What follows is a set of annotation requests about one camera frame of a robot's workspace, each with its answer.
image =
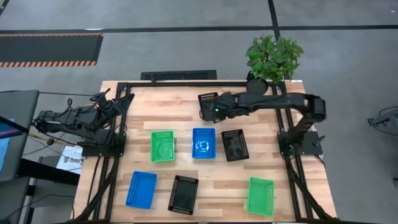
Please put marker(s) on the green artificial plant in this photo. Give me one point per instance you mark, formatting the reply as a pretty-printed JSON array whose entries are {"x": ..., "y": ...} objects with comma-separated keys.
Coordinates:
[{"x": 270, "y": 59}]

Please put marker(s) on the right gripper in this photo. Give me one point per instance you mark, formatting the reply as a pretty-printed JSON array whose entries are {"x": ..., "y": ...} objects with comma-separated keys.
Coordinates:
[{"x": 227, "y": 105}]

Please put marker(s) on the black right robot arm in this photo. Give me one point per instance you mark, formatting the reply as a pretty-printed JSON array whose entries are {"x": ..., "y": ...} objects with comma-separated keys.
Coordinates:
[{"x": 273, "y": 99}]

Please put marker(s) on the black plant pot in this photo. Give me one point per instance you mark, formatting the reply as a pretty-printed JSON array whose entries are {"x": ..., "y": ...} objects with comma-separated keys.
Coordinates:
[{"x": 257, "y": 87}]

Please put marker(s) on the black slotted plastic basket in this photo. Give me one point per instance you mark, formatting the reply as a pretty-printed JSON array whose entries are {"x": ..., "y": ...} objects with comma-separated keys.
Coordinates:
[
  {"x": 203, "y": 104},
  {"x": 234, "y": 146},
  {"x": 183, "y": 194}
]

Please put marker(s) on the black floor vent grille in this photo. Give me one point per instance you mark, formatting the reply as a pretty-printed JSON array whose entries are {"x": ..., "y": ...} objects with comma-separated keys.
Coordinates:
[{"x": 178, "y": 75}]

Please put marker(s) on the small white tag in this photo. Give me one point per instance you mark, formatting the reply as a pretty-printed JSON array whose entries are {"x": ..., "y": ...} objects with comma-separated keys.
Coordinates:
[{"x": 297, "y": 81}]

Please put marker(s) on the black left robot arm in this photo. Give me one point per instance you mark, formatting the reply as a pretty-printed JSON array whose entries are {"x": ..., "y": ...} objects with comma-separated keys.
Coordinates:
[{"x": 62, "y": 119}]

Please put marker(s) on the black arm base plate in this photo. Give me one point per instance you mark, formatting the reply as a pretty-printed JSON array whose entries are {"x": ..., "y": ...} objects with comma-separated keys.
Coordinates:
[
  {"x": 311, "y": 147},
  {"x": 93, "y": 151}
]

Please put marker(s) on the printed white paper sheet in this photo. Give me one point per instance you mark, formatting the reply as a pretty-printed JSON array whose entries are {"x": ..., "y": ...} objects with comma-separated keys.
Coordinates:
[{"x": 70, "y": 161}]

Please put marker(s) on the black aluminium table frame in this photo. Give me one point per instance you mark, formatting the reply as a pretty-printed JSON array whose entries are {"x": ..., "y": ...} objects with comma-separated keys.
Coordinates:
[{"x": 202, "y": 84}]

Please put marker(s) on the hazard-striped black floor mat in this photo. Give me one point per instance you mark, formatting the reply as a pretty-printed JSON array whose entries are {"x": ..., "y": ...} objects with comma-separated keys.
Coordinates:
[{"x": 46, "y": 49}]

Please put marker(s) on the black floor beam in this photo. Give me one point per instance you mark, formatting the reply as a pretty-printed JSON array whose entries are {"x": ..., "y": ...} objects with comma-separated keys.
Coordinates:
[{"x": 46, "y": 172}]

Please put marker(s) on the green slotted plastic basket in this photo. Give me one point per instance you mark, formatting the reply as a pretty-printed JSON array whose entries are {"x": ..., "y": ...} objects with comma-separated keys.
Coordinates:
[
  {"x": 161, "y": 146},
  {"x": 260, "y": 196}
]

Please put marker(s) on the blue panel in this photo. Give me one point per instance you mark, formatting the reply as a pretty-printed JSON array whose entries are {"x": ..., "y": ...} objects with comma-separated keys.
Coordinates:
[{"x": 3, "y": 152}]

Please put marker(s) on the blue slotted plastic basket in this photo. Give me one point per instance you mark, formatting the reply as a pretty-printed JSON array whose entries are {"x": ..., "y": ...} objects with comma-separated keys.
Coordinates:
[
  {"x": 199, "y": 137},
  {"x": 141, "y": 189}
]

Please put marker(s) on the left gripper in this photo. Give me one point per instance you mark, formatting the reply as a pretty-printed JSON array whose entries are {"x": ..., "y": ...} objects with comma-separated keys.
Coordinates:
[{"x": 110, "y": 109}]

